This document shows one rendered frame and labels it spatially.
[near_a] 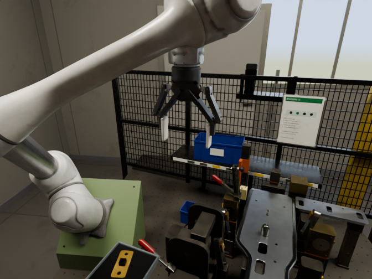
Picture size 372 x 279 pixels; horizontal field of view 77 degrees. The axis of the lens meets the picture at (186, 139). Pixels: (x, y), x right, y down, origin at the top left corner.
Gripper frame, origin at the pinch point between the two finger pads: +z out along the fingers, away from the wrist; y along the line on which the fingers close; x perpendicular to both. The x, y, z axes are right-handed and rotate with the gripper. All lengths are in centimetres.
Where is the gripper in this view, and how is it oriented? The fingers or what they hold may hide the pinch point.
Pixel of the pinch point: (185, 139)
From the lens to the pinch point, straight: 66.5
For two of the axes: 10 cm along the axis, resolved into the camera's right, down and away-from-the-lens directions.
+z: 0.0, 9.3, 3.7
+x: 3.9, -3.4, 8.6
